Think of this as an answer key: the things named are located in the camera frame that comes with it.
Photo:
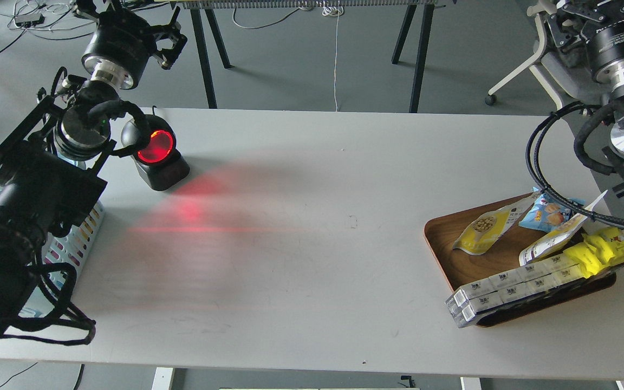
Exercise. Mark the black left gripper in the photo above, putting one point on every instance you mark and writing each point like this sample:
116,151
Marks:
123,42

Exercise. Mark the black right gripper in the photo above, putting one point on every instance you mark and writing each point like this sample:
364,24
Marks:
589,33

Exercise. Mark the yellow white nut snack pouch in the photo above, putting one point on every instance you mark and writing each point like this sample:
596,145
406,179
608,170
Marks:
487,229

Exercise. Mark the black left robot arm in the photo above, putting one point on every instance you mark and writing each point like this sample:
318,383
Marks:
49,164

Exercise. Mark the blue snack bag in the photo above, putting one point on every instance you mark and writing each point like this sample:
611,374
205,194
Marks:
546,214

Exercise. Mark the yellow cartoon snack bag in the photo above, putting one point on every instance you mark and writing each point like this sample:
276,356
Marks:
598,252

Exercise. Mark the light blue plastic basket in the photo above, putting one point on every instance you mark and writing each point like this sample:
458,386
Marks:
73,249

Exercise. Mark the clear boxed snack pack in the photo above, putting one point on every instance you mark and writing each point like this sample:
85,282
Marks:
509,289

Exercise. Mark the black power adapter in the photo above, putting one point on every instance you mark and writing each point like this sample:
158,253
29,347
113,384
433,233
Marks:
29,20

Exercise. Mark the black barcode scanner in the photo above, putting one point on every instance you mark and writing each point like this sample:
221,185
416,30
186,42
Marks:
160,164

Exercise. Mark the brown wooden tray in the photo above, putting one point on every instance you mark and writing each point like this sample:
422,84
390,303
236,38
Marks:
460,268

